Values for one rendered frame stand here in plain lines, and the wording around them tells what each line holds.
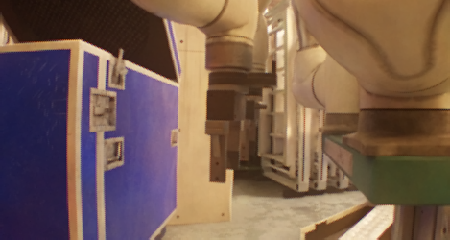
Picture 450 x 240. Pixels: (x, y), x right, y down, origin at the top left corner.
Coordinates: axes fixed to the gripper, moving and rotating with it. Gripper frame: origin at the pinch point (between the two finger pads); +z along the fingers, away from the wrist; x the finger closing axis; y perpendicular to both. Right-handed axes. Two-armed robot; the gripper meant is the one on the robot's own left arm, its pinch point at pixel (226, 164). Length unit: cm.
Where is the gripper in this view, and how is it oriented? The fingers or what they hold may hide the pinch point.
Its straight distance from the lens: 58.0
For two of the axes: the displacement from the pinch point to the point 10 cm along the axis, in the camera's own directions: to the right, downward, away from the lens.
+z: -0.2, 10.0, -0.1
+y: -9.8, -0.2, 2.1
